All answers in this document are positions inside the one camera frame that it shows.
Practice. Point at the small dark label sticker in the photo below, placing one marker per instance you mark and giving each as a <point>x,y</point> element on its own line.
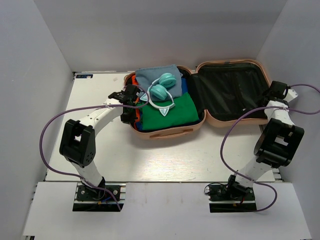
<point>84,76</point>

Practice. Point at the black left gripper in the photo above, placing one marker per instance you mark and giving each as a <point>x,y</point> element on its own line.
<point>126,119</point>

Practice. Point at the teal white cat-ear headphones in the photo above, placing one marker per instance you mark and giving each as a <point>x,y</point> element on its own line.
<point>158,89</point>

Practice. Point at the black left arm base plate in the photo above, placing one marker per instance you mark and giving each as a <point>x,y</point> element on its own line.
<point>86,201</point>

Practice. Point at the green t-shirt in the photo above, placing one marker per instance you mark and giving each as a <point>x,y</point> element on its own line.
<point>175,115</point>

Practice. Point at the pink suitcase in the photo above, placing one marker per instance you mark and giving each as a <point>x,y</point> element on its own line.
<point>217,92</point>

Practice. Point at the blue zip jacket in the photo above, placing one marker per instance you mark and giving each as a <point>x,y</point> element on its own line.
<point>184,86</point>

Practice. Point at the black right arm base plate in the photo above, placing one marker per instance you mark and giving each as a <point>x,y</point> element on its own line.
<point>223,199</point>

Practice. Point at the grey-blue cloth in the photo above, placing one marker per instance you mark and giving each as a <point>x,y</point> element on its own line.
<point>145,77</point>

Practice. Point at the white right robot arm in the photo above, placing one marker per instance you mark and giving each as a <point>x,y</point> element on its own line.
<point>276,146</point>

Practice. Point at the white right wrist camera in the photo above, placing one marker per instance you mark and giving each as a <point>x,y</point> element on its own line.
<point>291,95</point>

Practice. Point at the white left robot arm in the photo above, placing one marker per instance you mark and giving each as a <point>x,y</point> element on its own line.
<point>78,143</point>

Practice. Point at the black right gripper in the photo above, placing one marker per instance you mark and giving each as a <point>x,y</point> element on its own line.
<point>266,95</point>

